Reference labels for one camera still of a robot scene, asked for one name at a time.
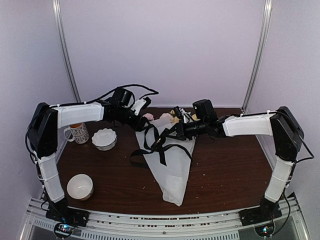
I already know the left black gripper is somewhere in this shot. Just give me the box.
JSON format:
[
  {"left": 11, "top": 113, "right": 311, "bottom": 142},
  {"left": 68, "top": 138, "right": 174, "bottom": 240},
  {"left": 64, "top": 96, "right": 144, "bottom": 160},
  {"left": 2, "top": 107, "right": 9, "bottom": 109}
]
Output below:
[{"left": 116, "top": 107, "right": 152, "bottom": 133}]

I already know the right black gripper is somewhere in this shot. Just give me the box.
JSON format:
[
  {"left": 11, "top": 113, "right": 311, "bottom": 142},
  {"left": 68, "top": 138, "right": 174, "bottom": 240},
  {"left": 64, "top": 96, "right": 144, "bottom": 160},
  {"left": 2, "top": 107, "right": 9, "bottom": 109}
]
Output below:
[{"left": 165, "top": 118, "right": 208, "bottom": 141}]

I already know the pink flower stem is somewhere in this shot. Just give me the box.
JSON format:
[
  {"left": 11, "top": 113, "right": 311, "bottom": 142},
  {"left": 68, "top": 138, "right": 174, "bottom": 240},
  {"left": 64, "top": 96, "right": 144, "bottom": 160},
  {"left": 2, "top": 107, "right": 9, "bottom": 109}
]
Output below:
[{"left": 143, "top": 113, "right": 154, "bottom": 121}]

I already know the yellow blossom stem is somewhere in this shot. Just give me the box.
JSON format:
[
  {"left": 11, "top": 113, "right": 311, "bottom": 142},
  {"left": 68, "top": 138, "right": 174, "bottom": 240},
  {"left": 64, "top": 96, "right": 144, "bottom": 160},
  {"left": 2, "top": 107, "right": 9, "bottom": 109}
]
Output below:
[{"left": 170, "top": 109, "right": 199, "bottom": 123}]

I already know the pink rose stem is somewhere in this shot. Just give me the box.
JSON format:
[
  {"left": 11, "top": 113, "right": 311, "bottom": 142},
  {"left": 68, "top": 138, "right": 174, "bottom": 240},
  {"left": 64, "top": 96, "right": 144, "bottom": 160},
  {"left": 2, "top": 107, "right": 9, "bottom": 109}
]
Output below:
[{"left": 159, "top": 112, "right": 174, "bottom": 122}]

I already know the translucent white wrapping paper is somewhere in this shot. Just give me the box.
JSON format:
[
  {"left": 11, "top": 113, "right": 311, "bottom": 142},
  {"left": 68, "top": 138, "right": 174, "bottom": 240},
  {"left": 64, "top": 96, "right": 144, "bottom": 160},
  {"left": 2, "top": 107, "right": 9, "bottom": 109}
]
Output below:
[{"left": 135, "top": 116, "right": 196, "bottom": 207}]

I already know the black ribbon strap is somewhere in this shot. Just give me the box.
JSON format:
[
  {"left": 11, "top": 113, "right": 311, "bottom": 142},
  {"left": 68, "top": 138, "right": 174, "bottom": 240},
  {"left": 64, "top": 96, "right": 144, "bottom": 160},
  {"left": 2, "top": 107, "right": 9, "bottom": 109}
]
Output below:
[{"left": 128, "top": 122, "right": 193, "bottom": 169}]

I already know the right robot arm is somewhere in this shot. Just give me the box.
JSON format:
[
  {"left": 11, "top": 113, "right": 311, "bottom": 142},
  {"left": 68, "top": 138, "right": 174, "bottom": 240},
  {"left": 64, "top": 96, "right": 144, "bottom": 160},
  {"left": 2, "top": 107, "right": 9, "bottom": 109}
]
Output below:
[{"left": 173, "top": 99, "right": 304, "bottom": 221}]

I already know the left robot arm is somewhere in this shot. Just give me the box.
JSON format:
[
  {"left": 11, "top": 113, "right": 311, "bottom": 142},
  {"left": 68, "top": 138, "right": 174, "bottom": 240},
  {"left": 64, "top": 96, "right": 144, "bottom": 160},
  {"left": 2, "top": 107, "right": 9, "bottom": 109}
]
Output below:
[{"left": 25, "top": 85, "right": 151, "bottom": 222}]

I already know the white scalloped bowl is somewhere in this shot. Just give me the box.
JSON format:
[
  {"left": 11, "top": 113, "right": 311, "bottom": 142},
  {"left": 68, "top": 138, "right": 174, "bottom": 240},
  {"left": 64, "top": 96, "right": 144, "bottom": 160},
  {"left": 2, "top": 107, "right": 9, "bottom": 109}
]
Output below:
[{"left": 91, "top": 128, "right": 117, "bottom": 151}]

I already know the yellow patterned cup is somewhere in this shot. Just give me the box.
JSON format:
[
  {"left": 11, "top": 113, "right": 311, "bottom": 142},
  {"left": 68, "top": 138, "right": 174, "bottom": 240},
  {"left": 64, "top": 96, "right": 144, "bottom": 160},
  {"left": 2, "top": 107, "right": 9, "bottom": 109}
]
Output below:
[{"left": 63, "top": 123, "right": 90, "bottom": 145}]

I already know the plain white bowl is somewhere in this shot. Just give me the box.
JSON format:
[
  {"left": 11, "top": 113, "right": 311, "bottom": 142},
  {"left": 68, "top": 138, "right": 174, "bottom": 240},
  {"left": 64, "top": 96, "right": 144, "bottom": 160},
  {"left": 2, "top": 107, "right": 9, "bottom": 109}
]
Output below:
[{"left": 66, "top": 173, "right": 94, "bottom": 201}]

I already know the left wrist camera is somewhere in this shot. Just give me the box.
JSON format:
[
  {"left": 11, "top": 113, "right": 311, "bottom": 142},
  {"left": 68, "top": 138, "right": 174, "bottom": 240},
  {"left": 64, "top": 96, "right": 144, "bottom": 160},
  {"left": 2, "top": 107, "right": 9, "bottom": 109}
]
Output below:
[{"left": 130, "top": 96, "right": 152, "bottom": 116}]

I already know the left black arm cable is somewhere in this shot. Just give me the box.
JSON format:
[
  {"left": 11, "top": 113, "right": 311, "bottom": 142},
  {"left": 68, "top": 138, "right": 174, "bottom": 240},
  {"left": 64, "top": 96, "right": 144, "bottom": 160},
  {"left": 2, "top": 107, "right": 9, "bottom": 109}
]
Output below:
[{"left": 49, "top": 83, "right": 160, "bottom": 108}]

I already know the aluminium front rail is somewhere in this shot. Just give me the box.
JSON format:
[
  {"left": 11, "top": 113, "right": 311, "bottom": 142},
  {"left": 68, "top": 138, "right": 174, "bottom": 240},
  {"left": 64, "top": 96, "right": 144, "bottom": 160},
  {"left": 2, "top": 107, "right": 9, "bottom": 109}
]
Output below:
[{"left": 24, "top": 197, "right": 303, "bottom": 240}]

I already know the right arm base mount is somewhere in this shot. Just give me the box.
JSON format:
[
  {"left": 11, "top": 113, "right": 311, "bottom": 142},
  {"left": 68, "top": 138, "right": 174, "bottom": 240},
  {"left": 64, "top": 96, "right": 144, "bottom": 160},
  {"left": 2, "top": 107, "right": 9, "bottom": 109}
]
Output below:
[{"left": 238, "top": 206, "right": 282, "bottom": 226}]

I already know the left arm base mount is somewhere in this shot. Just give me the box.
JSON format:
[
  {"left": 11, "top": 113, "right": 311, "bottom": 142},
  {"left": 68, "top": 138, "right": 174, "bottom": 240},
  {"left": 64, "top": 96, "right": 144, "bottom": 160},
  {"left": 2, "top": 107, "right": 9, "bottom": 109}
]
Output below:
[{"left": 45, "top": 208, "right": 90, "bottom": 227}]

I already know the left aluminium frame post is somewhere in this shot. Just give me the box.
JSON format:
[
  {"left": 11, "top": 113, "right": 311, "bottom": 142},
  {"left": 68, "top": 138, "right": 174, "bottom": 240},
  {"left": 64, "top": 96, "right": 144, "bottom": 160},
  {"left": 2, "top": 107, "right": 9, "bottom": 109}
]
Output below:
[{"left": 52, "top": 0, "right": 81, "bottom": 103}]

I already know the aluminium frame post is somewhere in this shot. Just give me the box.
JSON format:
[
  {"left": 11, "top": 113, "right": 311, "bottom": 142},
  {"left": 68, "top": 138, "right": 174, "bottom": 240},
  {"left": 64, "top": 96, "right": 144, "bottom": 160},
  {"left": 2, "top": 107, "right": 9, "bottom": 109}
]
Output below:
[
  {"left": 52, "top": 0, "right": 81, "bottom": 103},
  {"left": 241, "top": 0, "right": 273, "bottom": 113}
]

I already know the right aluminium frame post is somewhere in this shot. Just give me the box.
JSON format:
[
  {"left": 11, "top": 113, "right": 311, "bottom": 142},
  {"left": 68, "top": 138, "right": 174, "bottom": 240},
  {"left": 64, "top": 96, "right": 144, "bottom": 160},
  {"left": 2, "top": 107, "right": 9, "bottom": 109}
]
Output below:
[{"left": 241, "top": 0, "right": 273, "bottom": 113}]

